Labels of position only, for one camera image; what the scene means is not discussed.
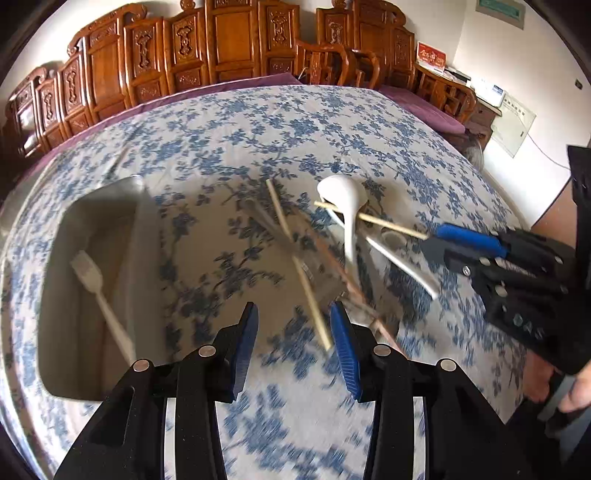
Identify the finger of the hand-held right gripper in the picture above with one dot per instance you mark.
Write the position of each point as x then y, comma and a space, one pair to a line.
471, 240
450, 258

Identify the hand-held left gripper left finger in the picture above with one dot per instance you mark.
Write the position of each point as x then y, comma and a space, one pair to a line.
244, 350

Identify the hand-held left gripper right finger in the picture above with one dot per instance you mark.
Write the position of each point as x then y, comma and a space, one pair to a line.
346, 350

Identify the wooden chopstick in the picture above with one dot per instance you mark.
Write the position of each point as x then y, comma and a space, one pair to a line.
383, 224
281, 221

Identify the large white ladle spoon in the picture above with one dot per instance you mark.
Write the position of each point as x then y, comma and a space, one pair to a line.
339, 191

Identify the metal tray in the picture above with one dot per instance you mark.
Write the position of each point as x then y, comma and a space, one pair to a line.
69, 341

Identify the person's right forearm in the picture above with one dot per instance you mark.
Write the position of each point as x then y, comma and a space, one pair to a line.
554, 212

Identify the person's right hand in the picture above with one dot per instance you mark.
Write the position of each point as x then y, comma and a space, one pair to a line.
579, 392

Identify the small white spoon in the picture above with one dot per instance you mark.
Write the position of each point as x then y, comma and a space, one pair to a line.
406, 267

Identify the white plastic fork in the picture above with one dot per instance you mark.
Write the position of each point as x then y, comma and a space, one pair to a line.
104, 304

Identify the white box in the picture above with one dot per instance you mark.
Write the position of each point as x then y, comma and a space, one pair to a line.
487, 92

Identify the wooden bench armrest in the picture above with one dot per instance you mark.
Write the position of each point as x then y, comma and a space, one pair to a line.
443, 92

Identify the red desk calendar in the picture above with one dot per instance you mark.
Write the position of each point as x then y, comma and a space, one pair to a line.
430, 57

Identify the wooden chair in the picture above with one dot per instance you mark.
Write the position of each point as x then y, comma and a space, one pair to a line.
332, 60

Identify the purple cloth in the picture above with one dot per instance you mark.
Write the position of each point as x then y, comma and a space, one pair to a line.
138, 108

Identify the carved wooden bench backs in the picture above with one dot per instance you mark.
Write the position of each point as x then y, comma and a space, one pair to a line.
231, 41

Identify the white wall chart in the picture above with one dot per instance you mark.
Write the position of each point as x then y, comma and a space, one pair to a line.
512, 122

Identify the green wall sign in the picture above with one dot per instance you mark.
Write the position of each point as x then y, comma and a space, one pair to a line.
503, 13

